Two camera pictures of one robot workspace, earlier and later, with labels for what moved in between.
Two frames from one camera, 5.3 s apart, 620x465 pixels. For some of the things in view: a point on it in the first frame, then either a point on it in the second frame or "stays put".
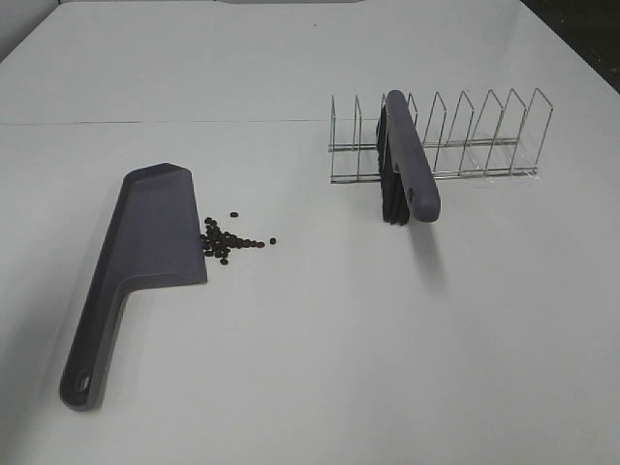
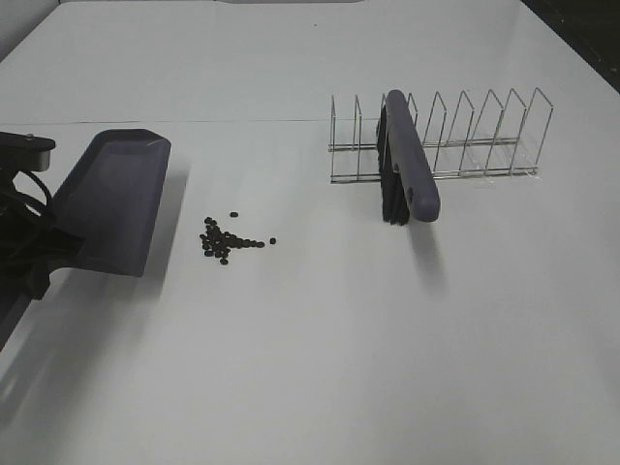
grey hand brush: (407, 180) stays put
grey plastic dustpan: (155, 239) to (104, 213)
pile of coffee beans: (219, 243) stays put
